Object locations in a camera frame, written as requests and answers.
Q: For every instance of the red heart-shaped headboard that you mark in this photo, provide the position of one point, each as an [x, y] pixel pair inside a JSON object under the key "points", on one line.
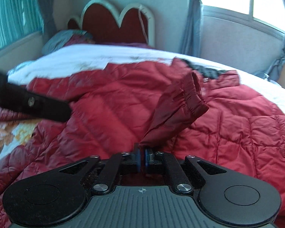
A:
{"points": [[133, 24]]}

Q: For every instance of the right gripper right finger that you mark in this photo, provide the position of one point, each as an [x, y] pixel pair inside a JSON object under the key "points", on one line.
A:
{"points": [[180, 175]]}

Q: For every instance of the white floral bed sheet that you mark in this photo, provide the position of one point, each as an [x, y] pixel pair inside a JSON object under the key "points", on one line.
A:
{"points": [[81, 57]]}

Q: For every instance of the blue and red pillow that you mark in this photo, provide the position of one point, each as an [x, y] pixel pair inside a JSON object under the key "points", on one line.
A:
{"points": [[66, 38]]}

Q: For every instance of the red quilted down jacket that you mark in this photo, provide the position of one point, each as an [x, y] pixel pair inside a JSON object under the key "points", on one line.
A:
{"points": [[173, 107]]}

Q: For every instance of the teal side window curtain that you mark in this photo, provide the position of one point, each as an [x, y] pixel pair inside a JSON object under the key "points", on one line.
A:
{"points": [[18, 19]]}

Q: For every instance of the grey-blue right curtain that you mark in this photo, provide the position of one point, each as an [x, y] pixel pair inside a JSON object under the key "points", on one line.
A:
{"points": [[191, 39]]}

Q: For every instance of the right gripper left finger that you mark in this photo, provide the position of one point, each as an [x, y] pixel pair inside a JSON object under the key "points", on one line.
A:
{"points": [[107, 174]]}

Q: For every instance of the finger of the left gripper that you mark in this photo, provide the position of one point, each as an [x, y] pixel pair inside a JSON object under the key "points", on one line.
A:
{"points": [[18, 99]]}

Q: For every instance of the grey-blue left curtain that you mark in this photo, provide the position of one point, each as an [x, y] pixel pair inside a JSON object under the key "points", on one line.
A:
{"points": [[46, 11]]}

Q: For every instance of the grey-blue curtain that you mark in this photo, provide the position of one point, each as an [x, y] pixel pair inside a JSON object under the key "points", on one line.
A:
{"points": [[46, 11], [191, 39]]}

